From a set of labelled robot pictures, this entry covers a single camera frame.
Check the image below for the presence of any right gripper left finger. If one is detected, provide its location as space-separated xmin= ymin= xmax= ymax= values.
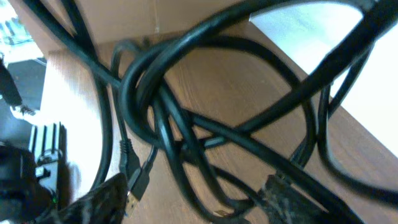
xmin=39 ymin=173 xmax=127 ymax=224

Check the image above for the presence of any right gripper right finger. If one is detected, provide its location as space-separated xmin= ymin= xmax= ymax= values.
xmin=259 ymin=175 xmax=364 ymax=223

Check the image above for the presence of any thin black USB cable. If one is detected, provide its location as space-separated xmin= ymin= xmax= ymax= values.
xmin=110 ymin=39 xmax=153 ymax=218

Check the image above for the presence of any thick black cable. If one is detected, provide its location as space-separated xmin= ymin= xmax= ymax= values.
xmin=21 ymin=0 xmax=398 ymax=224

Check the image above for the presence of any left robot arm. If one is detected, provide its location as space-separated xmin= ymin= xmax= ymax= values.
xmin=1 ymin=123 xmax=66 ymax=223

